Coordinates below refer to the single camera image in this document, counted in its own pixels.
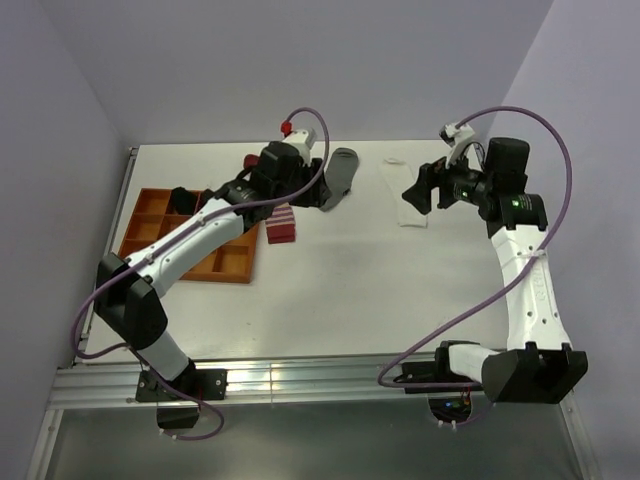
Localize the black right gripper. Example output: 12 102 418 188
401 142 494 214

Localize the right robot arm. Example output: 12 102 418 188
401 137 588 404

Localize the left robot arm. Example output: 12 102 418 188
93 130 328 399

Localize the beige red striped sock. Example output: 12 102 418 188
265 203 296 245

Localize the white sock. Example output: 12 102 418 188
379 157 432 230

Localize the grey sock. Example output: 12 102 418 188
320 147 360 212

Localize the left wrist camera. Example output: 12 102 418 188
280 120 317 155

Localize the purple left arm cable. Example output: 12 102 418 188
69 106 331 442

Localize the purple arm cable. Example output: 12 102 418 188
69 106 331 442
377 105 573 426

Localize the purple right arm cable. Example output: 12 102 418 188
377 105 573 426

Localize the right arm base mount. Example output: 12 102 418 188
393 360 493 430

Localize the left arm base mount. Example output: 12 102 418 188
134 369 227 433

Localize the aluminium table frame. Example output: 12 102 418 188
28 140 601 479

